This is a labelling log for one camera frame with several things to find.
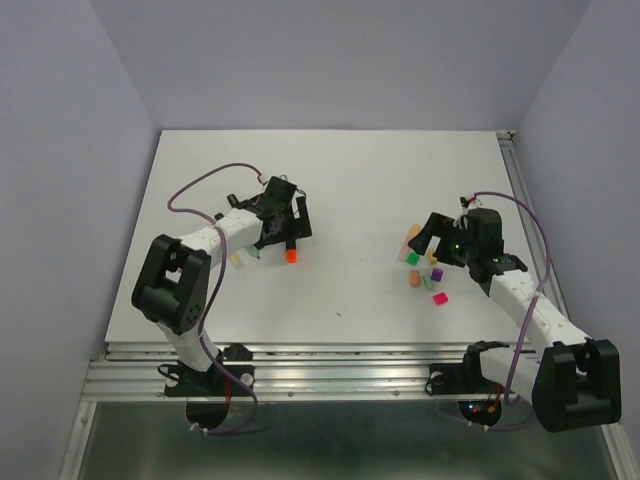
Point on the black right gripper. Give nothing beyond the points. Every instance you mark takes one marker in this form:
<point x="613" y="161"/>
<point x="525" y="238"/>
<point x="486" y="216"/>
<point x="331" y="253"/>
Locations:
<point x="437" y="225"/>

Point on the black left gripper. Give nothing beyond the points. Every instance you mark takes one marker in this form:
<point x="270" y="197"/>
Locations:
<point x="298" y="228"/>

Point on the black highlighter orange cap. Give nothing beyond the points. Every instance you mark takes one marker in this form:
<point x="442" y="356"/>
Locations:
<point x="291" y="251"/>

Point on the pastel pink orange highlighter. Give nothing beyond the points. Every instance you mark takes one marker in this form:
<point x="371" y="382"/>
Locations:
<point x="405" y="250"/>

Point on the pastel yellow pen cap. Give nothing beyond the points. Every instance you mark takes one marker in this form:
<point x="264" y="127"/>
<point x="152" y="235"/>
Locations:
<point x="431" y="256"/>

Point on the purple pen cap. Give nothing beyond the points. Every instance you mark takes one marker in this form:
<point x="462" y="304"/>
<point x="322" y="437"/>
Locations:
<point x="437" y="274"/>

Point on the pastel green highlighter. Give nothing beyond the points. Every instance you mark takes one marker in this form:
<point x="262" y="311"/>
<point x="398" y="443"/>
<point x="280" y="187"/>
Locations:
<point x="253" y="251"/>

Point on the pastel orange pen cap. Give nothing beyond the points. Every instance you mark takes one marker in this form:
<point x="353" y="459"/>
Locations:
<point x="414" y="278"/>

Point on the pastel green pen cap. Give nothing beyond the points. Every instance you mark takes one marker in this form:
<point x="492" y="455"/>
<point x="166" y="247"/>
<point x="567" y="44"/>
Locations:
<point x="428" y="283"/>

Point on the pastel yellow highlighter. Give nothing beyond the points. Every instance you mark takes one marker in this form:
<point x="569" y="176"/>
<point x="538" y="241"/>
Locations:
<point x="236" y="262"/>

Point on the black highlighter blue tip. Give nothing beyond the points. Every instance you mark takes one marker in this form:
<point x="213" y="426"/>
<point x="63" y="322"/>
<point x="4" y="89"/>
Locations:
<point x="232" y="200"/>

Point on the pink pen cap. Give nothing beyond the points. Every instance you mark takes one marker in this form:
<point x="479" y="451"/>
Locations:
<point x="440" y="299"/>

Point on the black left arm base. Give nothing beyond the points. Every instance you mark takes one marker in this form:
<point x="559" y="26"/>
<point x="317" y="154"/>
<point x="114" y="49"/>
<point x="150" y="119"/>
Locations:
<point x="183" y="382"/>

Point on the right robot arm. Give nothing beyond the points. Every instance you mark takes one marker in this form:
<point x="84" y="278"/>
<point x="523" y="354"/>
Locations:
<point x="575" y="381"/>

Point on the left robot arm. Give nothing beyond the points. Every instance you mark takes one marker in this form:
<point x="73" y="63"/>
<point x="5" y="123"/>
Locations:
<point x="171" y="290"/>

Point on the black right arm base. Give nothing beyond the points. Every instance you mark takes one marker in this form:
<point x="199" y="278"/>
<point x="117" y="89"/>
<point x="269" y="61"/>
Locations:
<point x="449" y="379"/>

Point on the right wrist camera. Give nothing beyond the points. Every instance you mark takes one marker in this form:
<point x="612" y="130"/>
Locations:
<point x="468" y="202"/>

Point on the aluminium right side rail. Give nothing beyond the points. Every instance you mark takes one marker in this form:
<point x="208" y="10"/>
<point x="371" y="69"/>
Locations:
<point x="533" y="236"/>

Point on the aluminium rail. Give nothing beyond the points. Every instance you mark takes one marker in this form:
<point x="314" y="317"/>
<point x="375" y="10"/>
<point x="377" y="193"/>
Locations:
<point x="533" y="236"/>
<point x="283" y="372"/>

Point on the aluminium front rail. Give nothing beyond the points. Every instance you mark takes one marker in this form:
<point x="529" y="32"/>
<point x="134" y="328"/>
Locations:
<point x="283" y="372"/>

